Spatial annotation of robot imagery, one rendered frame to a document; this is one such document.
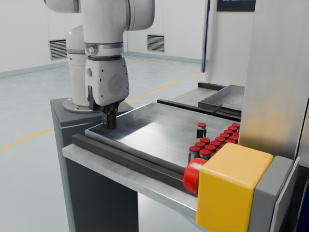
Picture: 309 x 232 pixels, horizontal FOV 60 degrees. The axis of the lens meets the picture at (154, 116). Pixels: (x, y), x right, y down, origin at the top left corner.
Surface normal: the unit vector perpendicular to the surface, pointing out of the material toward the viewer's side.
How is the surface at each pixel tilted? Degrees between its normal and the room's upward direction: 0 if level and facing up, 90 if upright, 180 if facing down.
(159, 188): 0
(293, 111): 90
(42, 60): 90
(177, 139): 0
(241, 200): 90
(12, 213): 0
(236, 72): 90
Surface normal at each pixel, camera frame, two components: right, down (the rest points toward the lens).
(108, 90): 0.77, 0.22
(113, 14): 0.48, 0.33
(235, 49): -0.51, 0.32
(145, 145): 0.00, -0.93
